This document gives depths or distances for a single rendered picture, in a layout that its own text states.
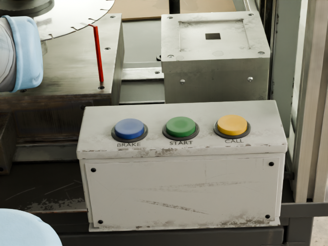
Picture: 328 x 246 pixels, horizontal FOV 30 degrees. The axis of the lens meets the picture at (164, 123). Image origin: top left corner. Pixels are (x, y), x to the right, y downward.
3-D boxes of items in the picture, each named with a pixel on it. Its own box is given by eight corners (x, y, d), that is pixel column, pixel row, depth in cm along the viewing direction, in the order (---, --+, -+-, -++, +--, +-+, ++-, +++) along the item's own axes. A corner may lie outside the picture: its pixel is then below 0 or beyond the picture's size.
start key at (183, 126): (194, 127, 86) (194, 115, 85) (195, 144, 83) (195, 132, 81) (166, 128, 86) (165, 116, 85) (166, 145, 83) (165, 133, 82)
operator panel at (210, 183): (270, 178, 98) (276, 99, 89) (280, 227, 89) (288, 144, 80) (95, 184, 98) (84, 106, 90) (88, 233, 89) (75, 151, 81)
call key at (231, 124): (244, 125, 86) (245, 113, 85) (248, 142, 82) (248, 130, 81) (216, 126, 86) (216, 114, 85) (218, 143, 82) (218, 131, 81)
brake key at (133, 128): (145, 129, 86) (144, 117, 85) (144, 146, 83) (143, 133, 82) (116, 130, 86) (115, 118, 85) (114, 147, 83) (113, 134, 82)
